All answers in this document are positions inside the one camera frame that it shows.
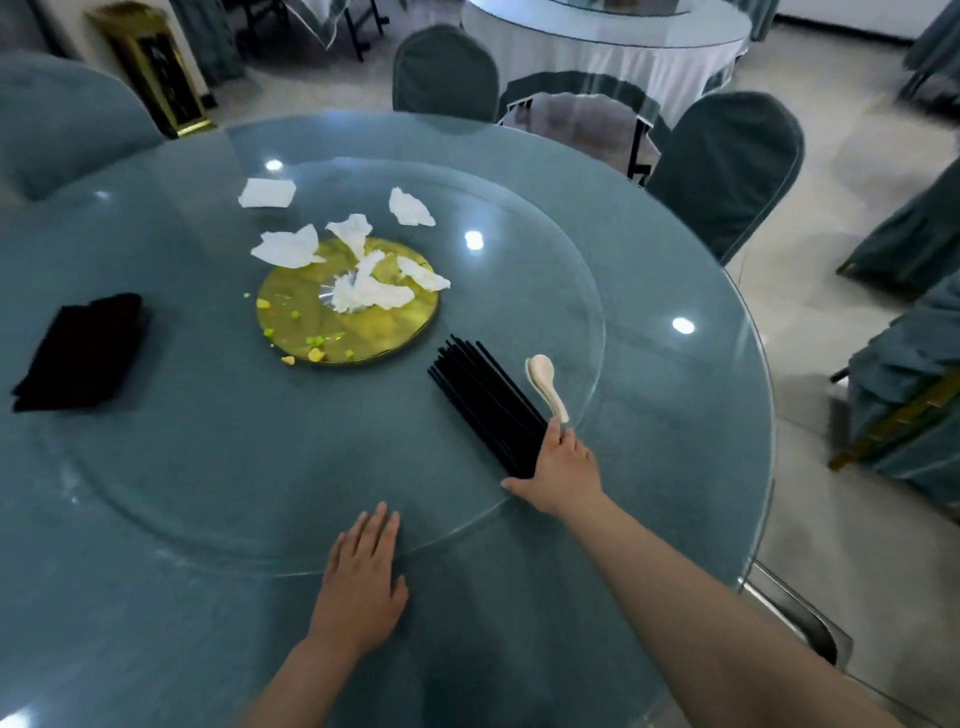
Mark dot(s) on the person's right hand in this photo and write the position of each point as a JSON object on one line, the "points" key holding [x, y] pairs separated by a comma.
{"points": [[562, 476]]}

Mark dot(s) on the folded white napkin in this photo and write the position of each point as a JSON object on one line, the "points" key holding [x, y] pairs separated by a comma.
{"points": [[266, 193]]}

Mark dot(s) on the gold standing bin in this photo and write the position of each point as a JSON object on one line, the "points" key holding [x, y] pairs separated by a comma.
{"points": [[161, 75]]}

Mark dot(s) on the bundle of black chopsticks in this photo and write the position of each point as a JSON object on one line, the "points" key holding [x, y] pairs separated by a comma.
{"points": [[487, 405]]}

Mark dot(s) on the person's right forearm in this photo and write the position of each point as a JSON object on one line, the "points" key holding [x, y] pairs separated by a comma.
{"points": [[712, 637]]}

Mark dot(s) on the blue skirted table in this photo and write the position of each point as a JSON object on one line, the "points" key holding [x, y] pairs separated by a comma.
{"points": [[937, 45]]}

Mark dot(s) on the round white clothed table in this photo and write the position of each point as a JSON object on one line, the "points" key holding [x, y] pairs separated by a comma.
{"points": [[600, 52], [319, 15]]}

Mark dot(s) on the round blue table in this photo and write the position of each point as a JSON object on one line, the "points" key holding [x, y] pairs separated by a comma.
{"points": [[675, 450]]}

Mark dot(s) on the crumpled white tissue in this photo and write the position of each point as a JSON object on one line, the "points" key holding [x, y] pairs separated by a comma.
{"points": [[409, 208], [289, 251], [375, 292], [351, 229], [424, 274]]}

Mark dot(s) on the dark red cloth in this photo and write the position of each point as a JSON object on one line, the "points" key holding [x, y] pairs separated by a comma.
{"points": [[75, 352]]}

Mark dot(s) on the yellow round disc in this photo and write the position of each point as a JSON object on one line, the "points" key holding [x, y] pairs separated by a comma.
{"points": [[375, 337]]}

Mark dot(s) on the white spoon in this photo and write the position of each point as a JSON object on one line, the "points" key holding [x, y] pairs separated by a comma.
{"points": [[544, 371]]}

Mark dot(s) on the round glass turntable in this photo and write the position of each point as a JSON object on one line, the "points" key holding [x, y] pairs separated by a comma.
{"points": [[622, 6], [487, 300]]}

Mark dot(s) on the person's left hand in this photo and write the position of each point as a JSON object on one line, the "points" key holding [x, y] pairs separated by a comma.
{"points": [[360, 592]]}

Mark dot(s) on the metal tray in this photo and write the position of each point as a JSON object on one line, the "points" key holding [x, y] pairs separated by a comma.
{"points": [[795, 611]]}

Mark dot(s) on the blue covered chair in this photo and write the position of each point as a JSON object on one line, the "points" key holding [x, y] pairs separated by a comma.
{"points": [[915, 240], [724, 172], [446, 75], [67, 120]]}

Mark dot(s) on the person's left forearm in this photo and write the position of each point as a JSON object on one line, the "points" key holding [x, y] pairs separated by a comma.
{"points": [[307, 690]]}

